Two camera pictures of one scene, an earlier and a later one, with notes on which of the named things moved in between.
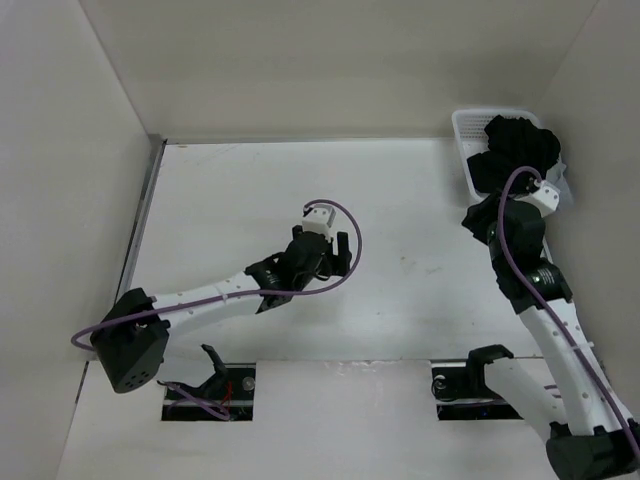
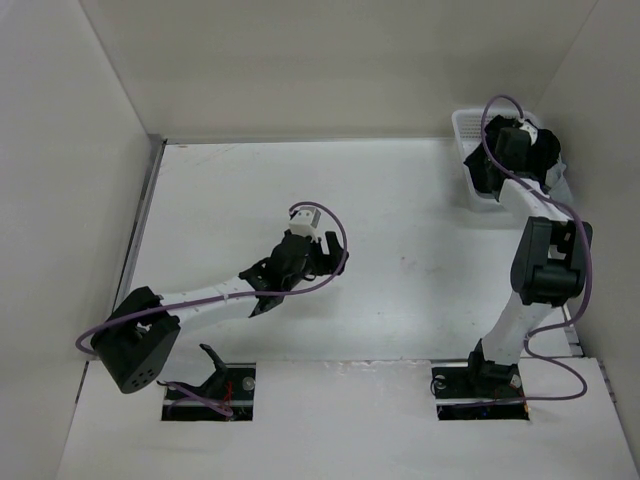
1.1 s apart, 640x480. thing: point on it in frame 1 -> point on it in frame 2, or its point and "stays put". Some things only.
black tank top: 513,144 stays put
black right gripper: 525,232 -> 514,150
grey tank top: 555,178 stays put
